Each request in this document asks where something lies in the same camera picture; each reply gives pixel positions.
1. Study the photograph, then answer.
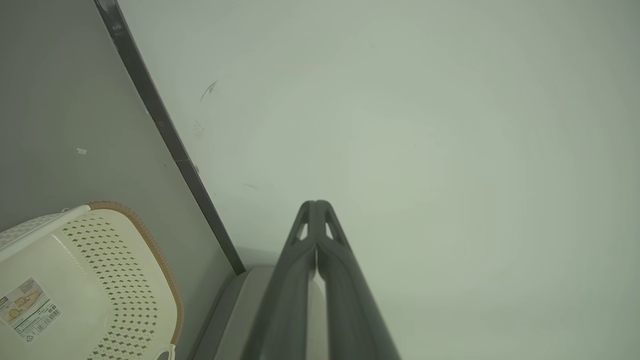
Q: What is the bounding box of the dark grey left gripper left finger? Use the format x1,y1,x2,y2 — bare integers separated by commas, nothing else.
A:
240,200,318,360

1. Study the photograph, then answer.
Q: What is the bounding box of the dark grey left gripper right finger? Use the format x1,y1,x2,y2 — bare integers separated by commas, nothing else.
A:
315,200,402,360

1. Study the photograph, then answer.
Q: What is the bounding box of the cream perforated plastic laundry basket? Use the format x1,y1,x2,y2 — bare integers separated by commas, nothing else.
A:
0,201,185,360

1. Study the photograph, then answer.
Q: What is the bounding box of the grey fabric sofa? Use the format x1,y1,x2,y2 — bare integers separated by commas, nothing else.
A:
187,265,331,360

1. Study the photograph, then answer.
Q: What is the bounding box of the paper barcode label sticker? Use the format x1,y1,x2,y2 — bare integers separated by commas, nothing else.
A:
0,276,63,344

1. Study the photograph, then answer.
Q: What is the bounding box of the dark grey wall baseboard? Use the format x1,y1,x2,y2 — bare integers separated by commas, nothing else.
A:
94,0,247,276

